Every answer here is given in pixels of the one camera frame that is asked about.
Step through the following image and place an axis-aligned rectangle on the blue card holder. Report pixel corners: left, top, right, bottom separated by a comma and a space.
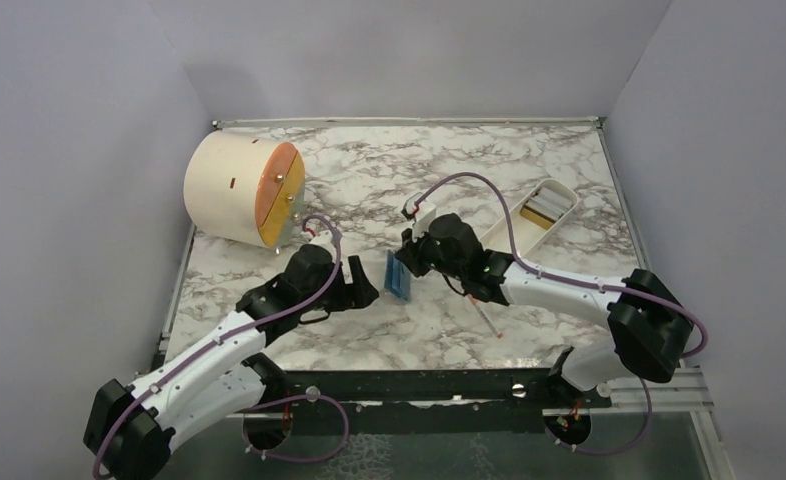
384, 250, 412, 302

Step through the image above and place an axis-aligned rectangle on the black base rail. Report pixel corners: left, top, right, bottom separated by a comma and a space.
151, 357, 616, 435

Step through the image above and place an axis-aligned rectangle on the cream oblong plastic tray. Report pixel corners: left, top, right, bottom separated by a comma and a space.
509, 178, 579, 258

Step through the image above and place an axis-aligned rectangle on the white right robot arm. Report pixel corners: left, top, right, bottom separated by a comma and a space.
395, 214, 693, 407

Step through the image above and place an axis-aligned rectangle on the grey card stack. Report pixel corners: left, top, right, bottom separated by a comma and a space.
528, 187, 572, 222

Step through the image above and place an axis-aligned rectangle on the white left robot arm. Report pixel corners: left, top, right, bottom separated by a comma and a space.
84, 244, 379, 479

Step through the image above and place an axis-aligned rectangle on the cream cylinder orange lid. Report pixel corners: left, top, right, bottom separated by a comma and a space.
183, 130, 306, 250

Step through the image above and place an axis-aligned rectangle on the orange capped white marker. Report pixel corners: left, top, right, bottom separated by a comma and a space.
467, 295, 503, 339

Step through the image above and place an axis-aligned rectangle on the yellow credit card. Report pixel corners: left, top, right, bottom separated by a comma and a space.
520, 207, 554, 230

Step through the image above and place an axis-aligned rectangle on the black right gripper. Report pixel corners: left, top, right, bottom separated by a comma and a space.
395, 219, 465, 282

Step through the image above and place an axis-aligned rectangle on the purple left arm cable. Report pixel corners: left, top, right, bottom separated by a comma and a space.
92, 215, 351, 480

